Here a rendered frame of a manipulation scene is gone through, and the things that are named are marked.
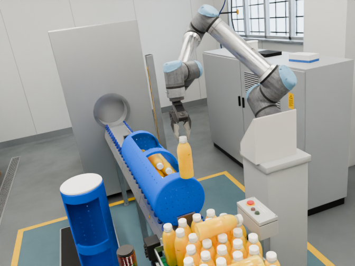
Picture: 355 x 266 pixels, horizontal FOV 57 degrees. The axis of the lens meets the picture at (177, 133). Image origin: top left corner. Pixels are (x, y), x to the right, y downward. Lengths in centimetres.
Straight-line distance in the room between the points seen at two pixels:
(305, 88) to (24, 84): 513
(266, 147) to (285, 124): 18
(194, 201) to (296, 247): 95
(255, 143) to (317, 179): 148
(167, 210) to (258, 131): 70
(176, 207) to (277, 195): 70
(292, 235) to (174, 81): 138
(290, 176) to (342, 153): 137
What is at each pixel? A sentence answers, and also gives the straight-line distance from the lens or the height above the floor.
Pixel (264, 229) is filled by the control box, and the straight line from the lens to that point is 161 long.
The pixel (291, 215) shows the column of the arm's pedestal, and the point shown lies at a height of 71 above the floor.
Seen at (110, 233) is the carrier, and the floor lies 65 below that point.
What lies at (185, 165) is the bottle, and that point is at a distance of 162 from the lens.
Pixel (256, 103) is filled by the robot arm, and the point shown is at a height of 142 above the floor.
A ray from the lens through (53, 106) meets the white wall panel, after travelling 680.
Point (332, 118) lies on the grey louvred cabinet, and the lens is 325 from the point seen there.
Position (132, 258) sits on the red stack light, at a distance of 126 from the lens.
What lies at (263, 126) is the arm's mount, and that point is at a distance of 199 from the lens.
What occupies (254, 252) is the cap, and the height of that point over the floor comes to 111.
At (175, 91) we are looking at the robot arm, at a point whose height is 168.
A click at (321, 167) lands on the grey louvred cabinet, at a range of 337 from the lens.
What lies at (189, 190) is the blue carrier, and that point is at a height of 114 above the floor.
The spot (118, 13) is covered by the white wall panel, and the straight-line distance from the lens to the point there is 672.
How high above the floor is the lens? 203
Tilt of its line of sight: 20 degrees down
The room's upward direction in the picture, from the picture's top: 8 degrees counter-clockwise
